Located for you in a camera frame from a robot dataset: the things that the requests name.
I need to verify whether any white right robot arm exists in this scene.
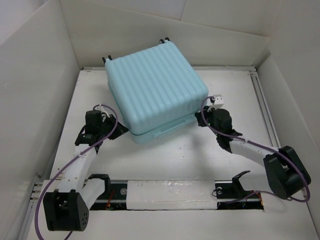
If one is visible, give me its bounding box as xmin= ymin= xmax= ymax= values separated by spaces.
xmin=195 ymin=105 xmax=311 ymax=203

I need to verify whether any light blue hard suitcase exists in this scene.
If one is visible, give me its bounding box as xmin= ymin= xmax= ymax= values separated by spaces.
xmin=104 ymin=37 xmax=209 ymax=144

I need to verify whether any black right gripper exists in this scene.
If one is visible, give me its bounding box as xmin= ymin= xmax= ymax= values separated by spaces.
xmin=194 ymin=105 xmax=221 ymax=137

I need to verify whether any white foam block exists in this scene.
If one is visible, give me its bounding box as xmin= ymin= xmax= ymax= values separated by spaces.
xmin=126 ymin=180 xmax=217 ymax=211

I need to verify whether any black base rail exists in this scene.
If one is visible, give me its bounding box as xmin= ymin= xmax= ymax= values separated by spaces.
xmin=90 ymin=180 xmax=264 ymax=211

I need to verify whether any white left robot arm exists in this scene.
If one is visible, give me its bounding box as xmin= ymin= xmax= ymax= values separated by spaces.
xmin=42 ymin=104 xmax=128 ymax=232

